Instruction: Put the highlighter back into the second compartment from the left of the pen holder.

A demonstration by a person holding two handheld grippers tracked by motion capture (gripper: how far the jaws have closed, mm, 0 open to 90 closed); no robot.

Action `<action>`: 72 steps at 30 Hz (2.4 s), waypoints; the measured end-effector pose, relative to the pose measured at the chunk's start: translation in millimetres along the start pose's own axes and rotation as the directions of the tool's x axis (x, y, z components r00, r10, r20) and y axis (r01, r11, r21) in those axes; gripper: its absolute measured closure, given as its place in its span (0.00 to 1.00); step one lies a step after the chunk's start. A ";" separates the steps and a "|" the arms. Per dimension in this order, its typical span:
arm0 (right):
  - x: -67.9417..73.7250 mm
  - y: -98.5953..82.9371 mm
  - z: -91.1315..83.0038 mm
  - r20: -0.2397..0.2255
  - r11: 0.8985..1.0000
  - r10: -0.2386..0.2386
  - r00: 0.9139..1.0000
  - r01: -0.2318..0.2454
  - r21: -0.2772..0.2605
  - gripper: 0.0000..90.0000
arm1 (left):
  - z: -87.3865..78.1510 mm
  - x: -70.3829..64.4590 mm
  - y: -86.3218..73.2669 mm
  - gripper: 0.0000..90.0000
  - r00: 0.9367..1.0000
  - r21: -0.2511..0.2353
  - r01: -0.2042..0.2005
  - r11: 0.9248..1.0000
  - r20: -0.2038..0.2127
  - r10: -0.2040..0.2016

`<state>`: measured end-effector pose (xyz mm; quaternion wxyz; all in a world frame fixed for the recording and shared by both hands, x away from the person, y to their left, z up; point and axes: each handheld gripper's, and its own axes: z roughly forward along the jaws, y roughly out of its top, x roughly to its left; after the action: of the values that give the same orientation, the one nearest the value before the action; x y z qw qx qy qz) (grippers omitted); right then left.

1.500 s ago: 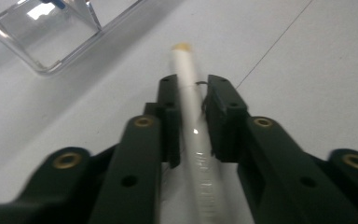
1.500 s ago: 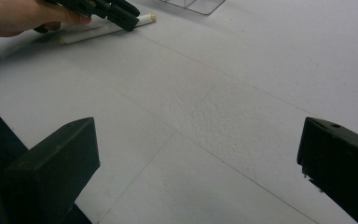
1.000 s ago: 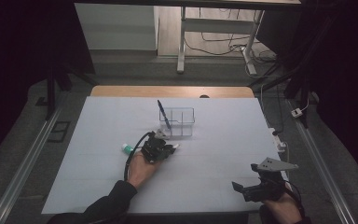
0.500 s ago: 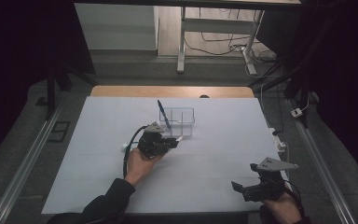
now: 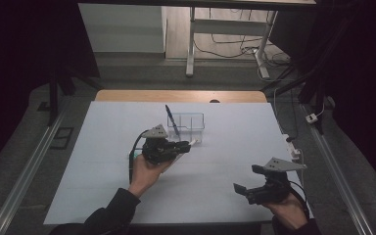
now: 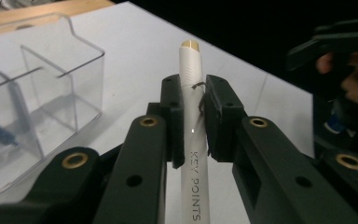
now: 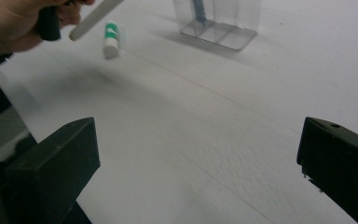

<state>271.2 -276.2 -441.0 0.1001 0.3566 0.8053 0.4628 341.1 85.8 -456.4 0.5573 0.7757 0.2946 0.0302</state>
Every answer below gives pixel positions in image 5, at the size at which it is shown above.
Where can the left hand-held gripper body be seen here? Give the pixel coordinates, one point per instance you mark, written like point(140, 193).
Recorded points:
point(158, 148)

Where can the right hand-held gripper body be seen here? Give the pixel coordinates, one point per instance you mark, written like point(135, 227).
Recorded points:
point(272, 187)

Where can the white glue stick green label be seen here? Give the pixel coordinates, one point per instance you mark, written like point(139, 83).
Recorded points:
point(137, 153)

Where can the clear plastic organizer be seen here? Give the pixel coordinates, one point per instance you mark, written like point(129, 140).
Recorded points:
point(196, 125)

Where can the blue pen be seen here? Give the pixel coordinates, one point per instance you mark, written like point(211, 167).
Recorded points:
point(171, 119)

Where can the person's right hand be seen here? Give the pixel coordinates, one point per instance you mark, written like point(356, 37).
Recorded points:
point(289, 212)

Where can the person's left hand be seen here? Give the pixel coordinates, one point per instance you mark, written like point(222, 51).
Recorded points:
point(145, 176)

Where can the white table sheet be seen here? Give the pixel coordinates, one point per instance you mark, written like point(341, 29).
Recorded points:
point(225, 182)

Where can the white power strip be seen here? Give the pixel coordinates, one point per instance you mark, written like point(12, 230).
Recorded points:
point(293, 150)

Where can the wooden table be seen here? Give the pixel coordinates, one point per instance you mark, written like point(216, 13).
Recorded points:
point(176, 96)

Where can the white plug adapter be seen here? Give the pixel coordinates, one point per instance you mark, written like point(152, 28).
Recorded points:
point(311, 118)

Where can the black metal stand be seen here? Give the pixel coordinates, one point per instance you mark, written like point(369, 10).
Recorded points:
point(316, 81)
point(54, 98)

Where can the white cabinet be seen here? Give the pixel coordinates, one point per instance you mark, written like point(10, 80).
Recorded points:
point(120, 29)

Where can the aluminium rail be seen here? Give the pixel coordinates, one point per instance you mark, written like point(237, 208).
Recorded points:
point(29, 166)
point(339, 179)

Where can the white desk frame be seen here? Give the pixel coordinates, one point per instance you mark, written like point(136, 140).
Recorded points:
point(228, 26)

